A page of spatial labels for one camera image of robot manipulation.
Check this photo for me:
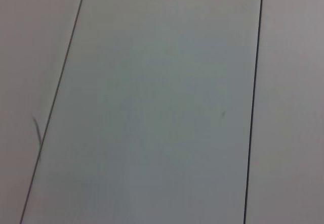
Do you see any grey partition wall panel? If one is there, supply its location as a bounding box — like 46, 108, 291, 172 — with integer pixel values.
21, 0, 263, 224
0, 0, 87, 224
245, 0, 324, 224

